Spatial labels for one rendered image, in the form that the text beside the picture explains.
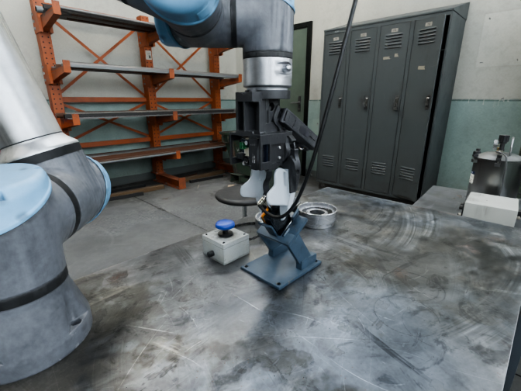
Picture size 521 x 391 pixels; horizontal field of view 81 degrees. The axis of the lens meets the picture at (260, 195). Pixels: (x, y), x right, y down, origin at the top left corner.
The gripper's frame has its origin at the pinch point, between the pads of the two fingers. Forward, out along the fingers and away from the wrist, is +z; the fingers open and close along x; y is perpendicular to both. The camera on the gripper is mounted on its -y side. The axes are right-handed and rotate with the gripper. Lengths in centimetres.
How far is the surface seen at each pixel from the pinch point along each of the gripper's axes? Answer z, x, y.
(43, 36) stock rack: -81, -362, -50
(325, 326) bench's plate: 12.8, 15.4, 5.9
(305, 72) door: -56, -244, -332
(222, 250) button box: 9.6, -8.6, 5.5
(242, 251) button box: 11.6, -8.5, 0.5
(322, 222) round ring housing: 10.6, -4.3, -22.6
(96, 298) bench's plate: 12.8, -15.3, 26.9
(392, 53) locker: -62, -104, -287
